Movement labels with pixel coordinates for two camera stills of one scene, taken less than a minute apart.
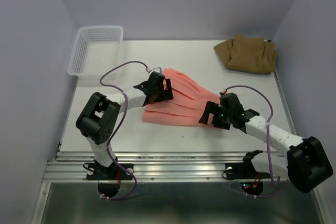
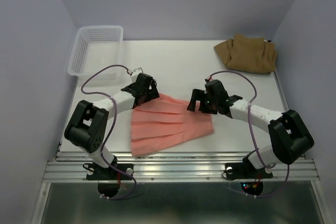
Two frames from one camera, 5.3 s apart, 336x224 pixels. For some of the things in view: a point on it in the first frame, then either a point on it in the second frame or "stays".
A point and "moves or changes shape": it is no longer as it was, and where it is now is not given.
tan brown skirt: x=249 y=55 stays
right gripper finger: x=205 y=118 -> x=191 y=106
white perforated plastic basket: x=96 y=50 stays
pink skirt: x=186 y=107 moves or changes shape
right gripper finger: x=211 y=107 -> x=197 y=94
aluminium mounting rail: x=153 y=167 stays
